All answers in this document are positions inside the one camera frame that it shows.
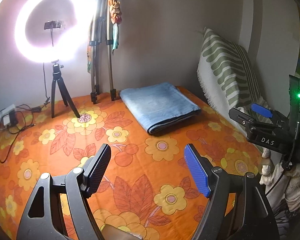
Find blue denim pants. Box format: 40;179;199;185
120;82;201;134

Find orange floral bed sheet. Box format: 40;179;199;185
0;89;261;239

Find green striped white pillow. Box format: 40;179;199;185
197;28;271;132

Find black power adapter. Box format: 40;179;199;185
8;110;18;127

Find small black tripod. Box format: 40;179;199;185
51;60;81;118

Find white power strip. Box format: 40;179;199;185
0;104;16;126

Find tall silver tripod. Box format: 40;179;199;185
89;0;116;104

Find orange cloth on tripod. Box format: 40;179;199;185
108;0;122;51

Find black cable on bed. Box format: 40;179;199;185
0;62;52;164

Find bright ring light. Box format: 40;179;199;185
14;0;96;63

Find phone holder in ring light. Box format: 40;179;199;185
44;21;62;30

